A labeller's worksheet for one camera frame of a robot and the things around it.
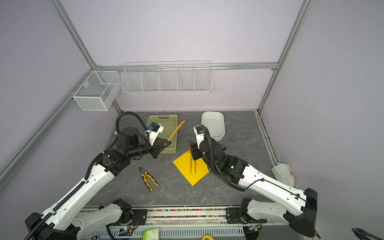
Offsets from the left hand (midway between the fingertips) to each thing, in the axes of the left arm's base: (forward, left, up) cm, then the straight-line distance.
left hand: (169, 144), depth 69 cm
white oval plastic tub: (+34, -28, -26) cm, 51 cm away
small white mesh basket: (+46, +50, -2) cm, 68 cm away
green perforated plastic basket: (+36, +6, -26) cm, 45 cm away
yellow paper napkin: (-2, -11, -28) cm, 30 cm away
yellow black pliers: (-4, +18, -26) cm, 32 cm away
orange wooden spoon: (+5, -9, -28) cm, 30 cm away
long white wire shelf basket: (+54, +4, 0) cm, 54 cm away
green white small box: (-33, +10, -25) cm, 42 cm away
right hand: (0, -12, +2) cm, 12 cm away
